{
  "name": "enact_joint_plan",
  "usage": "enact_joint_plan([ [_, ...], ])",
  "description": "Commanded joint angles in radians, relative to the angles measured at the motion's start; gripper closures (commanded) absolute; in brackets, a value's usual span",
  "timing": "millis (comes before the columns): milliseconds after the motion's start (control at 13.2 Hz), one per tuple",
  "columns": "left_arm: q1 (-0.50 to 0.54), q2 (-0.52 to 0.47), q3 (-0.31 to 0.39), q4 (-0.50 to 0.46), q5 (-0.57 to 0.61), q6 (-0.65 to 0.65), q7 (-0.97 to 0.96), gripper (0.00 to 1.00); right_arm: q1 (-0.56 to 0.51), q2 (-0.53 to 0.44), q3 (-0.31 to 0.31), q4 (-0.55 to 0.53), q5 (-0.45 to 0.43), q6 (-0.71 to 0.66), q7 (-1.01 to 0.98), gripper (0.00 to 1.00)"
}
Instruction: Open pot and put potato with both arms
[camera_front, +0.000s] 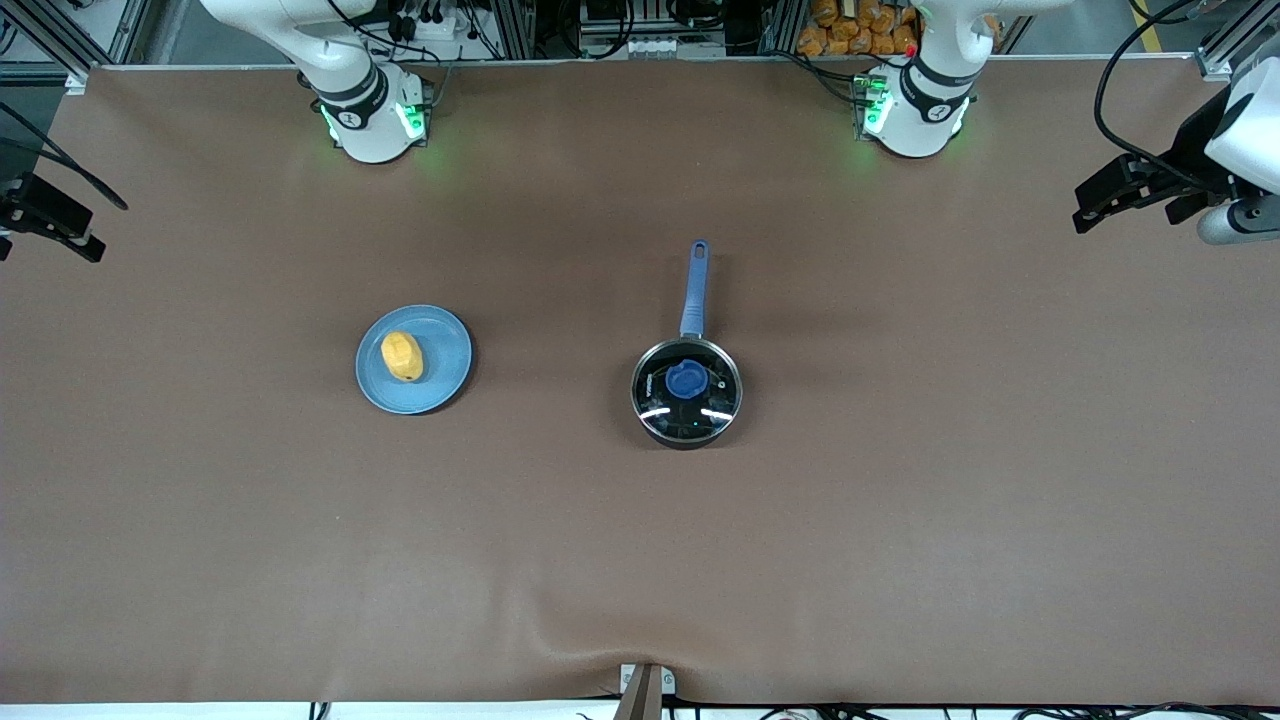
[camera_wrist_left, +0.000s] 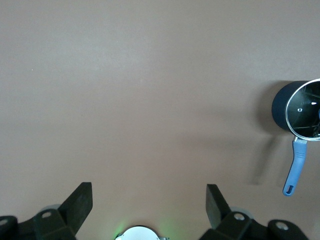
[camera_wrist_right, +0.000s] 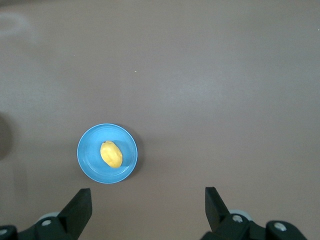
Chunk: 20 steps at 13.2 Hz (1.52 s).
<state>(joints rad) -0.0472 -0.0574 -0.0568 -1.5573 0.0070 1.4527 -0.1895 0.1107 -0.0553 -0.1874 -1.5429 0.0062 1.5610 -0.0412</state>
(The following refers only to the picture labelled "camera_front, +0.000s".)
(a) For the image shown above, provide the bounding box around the brown table mat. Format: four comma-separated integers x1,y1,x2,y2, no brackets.
0,55,1280,706

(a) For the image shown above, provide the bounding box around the blue round plate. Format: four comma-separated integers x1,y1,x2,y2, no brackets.
355,304,474,416

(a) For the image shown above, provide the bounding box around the glass lid with blue knob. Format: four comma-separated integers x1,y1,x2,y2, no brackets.
632,339,743,446

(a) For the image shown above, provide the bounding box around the white power strip with plugs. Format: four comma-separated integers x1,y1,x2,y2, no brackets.
385,0,481,46

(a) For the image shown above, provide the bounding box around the black pot with blue handle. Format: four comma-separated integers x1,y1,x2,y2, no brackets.
630,239,744,451

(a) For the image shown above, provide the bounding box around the yellow potato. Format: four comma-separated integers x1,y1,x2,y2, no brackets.
380,331,425,384

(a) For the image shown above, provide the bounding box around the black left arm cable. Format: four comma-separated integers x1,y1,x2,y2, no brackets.
1093,0,1216,196

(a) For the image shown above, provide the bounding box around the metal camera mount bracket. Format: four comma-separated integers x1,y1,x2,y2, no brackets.
620,663,676,720

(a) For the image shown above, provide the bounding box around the bag of orange buns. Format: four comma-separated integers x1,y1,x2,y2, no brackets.
797,0,921,58

